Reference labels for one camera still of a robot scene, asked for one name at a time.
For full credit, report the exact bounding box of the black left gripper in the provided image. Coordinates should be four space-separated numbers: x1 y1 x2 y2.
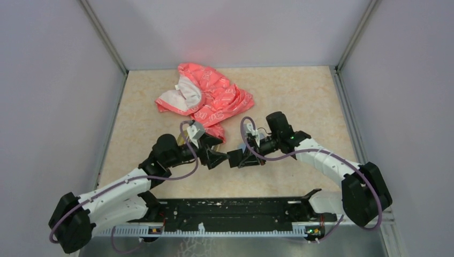
165 132 230 169

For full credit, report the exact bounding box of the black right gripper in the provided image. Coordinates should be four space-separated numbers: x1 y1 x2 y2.
237 133 281 168

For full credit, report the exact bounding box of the gold card tin box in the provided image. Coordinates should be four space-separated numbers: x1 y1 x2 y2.
176 131 189 145

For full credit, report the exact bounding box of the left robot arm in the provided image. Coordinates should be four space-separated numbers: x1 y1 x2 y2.
48 133 228 254

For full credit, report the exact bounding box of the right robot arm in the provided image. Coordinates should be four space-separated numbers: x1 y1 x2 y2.
228 111 392 230

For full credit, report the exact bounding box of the pink patterned cloth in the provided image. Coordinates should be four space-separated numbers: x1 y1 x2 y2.
155 63 255 141

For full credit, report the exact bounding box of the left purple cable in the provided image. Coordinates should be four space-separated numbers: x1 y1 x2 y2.
49 120 199 255

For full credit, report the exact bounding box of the purple cable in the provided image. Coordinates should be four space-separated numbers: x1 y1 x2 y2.
240 116 384 243
49 120 199 255

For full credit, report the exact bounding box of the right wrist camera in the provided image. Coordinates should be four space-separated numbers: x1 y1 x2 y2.
244 123 264 144

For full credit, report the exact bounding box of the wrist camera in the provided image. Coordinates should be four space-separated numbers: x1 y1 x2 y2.
186 120 205 144
244 123 264 144

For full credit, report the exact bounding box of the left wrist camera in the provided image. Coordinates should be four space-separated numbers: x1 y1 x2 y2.
186 120 205 144

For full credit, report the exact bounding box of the white slotted cable duct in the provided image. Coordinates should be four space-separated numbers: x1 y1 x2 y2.
113 225 308 238

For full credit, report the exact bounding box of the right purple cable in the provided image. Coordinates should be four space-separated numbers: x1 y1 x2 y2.
240 116 384 243

